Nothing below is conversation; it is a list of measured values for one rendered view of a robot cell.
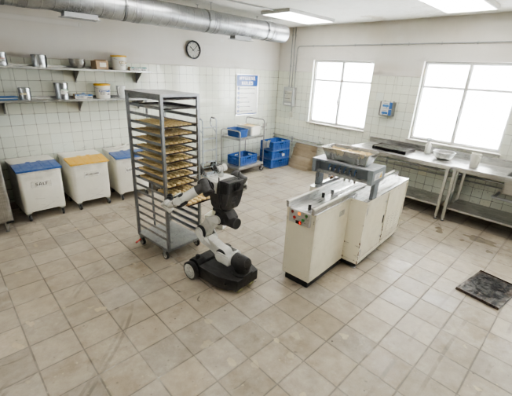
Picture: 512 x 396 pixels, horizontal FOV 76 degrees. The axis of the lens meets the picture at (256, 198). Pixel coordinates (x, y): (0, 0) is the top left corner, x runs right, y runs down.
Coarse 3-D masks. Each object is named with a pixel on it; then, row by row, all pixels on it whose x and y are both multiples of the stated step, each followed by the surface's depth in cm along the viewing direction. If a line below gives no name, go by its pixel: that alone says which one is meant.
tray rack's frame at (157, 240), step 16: (128, 96) 346; (176, 96) 320; (192, 96) 335; (128, 112) 351; (128, 128) 358; (160, 224) 426; (176, 224) 428; (160, 240) 386; (176, 240) 388; (192, 240) 391
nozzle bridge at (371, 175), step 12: (324, 156) 378; (312, 168) 377; (324, 168) 376; (336, 168) 365; (348, 168) 356; (360, 168) 337; (372, 168) 339; (384, 168) 349; (360, 180) 344; (372, 180) 333; (372, 192) 346
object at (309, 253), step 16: (288, 208) 325; (304, 208) 318; (336, 208) 332; (288, 224) 330; (320, 224) 315; (336, 224) 343; (288, 240) 335; (304, 240) 321; (320, 240) 326; (336, 240) 355; (288, 256) 340; (304, 256) 326; (320, 256) 336; (336, 256) 367; (288, 272) 346; (304, 272) 331; (320, 272) 347
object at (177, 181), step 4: (144, 176) 375; (148, 176) 379; (152, 180) 364; (156, 180) 364; (160, 180) 366; (172, 180) 367; (176, 180) 368; (180, 180) 368; (184, 180) 369; (188, 180) 374; (192, 180) 371; (160, 184) 355; (168, 184) 356; (172, 184) 354; (176, 184) 357; (180, 184) 358
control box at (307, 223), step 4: (292, 208) 318; (296, 208) 318; (296, 212) 315; (300, 212) 312; (304, 212) 310; (292, 216) 320; (296, 216) 316; (300, 216) 313; (304, 216) 310; (308, 216) 307; (292, 220) 321; (296, 220) 317; (300, 220) 314; (308, 220) 308; (300, 224) 315; (304, 224) 312; (308, 224) 309
